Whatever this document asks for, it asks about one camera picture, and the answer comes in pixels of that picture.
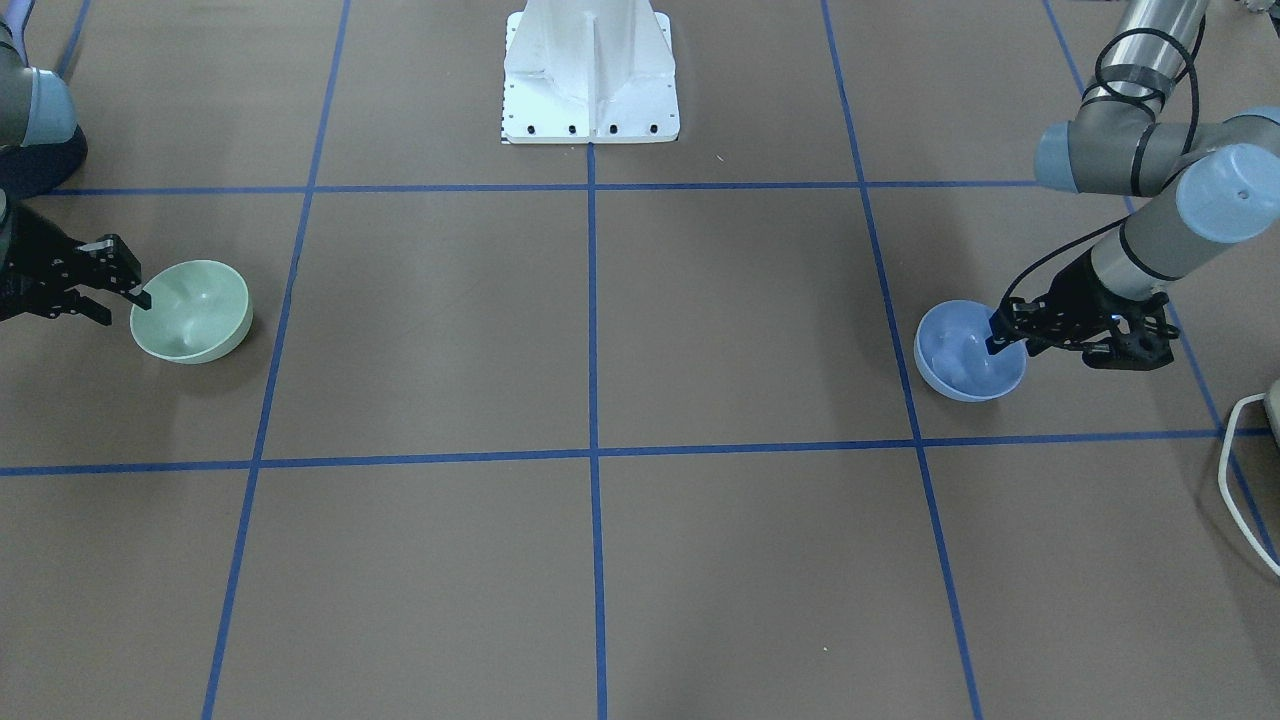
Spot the white power cable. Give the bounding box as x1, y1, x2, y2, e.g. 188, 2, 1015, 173
1219, 393, 1280, 578

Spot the blue bowl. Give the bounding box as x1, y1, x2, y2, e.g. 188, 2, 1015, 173
913, 299, 1028, 404

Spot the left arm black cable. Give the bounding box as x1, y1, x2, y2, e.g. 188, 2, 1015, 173
998, 0, 1211, 316

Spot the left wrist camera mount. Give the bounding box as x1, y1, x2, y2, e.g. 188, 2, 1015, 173
1082, 292, 1181, 372

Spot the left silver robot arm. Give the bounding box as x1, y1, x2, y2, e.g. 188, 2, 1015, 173
986, 1, 1277, 372

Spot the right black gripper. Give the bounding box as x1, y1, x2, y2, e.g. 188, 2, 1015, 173
1, 205, 154, 327

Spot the white pedestal column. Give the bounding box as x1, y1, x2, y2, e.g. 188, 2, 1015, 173
500, 1, 681, 145

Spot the green bowl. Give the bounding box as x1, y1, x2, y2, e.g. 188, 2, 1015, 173
129, 259, 253, 365

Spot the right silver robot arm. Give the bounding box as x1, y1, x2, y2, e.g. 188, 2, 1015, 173
1, 1, 152, 325

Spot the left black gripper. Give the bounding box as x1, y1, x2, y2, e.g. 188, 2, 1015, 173
986, 249, 1116, 356

